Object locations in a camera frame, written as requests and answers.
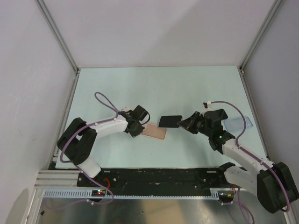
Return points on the aluminium front frame rail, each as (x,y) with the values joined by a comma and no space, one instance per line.
(57,179)

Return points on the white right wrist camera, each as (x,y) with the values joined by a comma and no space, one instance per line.
(207,106)

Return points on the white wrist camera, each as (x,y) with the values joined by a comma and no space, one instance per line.
(126,109)
(207,106)

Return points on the white slotted cable duct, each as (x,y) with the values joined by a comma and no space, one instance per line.
(90,193)

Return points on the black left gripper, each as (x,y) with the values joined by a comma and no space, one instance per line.
(134,134)

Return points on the left aluminium frame post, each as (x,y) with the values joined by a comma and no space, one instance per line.
(54,29)

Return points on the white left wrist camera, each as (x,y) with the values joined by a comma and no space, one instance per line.
(126,109)

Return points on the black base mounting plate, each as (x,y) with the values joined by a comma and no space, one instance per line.
(158,181)

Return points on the translucent blue phone case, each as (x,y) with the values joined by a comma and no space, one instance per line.
(237,124)

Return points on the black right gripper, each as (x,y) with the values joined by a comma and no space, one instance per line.
(188,124)

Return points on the pale pink smartphone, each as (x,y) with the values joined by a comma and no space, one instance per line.
(170,121)

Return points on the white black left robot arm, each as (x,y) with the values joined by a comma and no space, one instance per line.
(77,141)

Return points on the right aluminium frame post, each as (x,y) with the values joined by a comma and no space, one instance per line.
(277,4)

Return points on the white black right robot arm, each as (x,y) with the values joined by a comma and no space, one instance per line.
(272,183)

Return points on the aluminium frame post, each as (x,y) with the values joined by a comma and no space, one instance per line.
(277,4)
(54,29)

